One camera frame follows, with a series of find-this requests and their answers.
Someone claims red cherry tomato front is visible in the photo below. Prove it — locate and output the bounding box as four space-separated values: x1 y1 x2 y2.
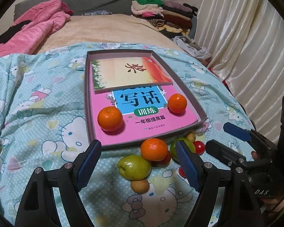
179 166 186 178

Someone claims red cherry tomato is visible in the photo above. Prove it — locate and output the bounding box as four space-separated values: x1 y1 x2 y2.
193 140 205 155
157 151 172 167
179 166 186 178

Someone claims oval green jujube fruit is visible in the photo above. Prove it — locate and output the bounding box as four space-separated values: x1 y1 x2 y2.
170 137 196 164

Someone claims orange tangerine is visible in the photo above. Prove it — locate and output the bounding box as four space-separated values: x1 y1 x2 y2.
97 106 123 132
140 138 168 161
168 94 187 114

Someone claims brown longan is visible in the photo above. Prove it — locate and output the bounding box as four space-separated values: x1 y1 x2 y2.
186 132 196 143
130 179 150 194

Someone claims person's right hand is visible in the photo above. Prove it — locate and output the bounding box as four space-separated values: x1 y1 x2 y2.
261 152 284 218

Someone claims red cherry tomato right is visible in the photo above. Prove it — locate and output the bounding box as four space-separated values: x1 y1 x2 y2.
193 140 205 155

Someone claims red cherry tomato middle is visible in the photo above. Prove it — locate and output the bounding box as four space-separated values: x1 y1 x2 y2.
157 151 172 167

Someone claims cream pleated curtain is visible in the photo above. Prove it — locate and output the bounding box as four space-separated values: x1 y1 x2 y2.
195 0 284 142

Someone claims pear-shaped green fruit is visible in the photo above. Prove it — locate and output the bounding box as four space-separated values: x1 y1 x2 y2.
117 154 152 180

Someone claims pink Chinese workbook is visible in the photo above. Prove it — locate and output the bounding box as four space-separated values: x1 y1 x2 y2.
88 85 199 146

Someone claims grey cardboard box tray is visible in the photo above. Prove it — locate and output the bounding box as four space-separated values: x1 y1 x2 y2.
84 49 207 150

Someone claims white grey crumpled cloth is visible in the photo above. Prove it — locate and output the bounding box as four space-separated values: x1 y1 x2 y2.
172 36 211 60

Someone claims beige orange notebook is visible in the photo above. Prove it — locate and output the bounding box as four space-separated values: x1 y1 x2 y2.
91 57 173 93

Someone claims pile of folded clothes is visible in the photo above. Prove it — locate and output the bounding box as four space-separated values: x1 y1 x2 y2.
131 0 198 39

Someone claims black garment on bed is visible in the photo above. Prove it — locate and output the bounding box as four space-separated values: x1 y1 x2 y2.
0 20 31 44

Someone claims beige bed sheet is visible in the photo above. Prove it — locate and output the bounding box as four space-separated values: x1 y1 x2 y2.
34 14 181 54

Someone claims pink quilted blanket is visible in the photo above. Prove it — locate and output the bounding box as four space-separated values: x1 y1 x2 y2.
0 0 73 57

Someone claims blue patterned pillow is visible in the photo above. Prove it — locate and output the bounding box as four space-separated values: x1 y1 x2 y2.
82 10 113 16

